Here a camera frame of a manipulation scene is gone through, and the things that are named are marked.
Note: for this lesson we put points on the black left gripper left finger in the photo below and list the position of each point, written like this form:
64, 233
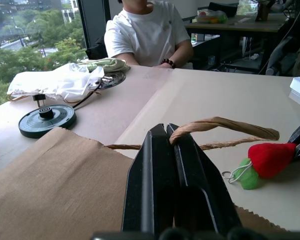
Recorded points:
149, 180

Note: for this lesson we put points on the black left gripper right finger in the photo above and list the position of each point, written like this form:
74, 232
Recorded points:
197, 190

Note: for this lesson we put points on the red strawberry plush toy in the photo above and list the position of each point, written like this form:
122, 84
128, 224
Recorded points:
269, 160

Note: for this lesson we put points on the brown paper bag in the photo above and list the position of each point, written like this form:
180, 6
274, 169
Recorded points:
60, 180

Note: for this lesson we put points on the white plastic bag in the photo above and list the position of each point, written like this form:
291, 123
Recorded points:
55, 81

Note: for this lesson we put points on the clear bag with colourful items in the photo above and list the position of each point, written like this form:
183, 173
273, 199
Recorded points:
212, 17

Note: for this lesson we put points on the grey office chair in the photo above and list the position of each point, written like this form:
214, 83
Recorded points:
282, 50

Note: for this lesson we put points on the silver round disc base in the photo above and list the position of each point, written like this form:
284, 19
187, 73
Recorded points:
113, 79

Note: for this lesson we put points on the dark green round kettle base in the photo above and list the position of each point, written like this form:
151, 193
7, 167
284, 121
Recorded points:
47, 121

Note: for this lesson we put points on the wooden background desk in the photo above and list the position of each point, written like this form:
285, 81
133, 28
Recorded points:
234, 26

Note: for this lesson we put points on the brown wooden object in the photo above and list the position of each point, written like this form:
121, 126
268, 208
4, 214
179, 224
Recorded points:
262, 11

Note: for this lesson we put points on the black chair back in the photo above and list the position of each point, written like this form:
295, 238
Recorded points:
97, 50

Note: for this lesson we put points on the person in white t-shirt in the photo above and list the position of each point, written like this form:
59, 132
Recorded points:
144, 32

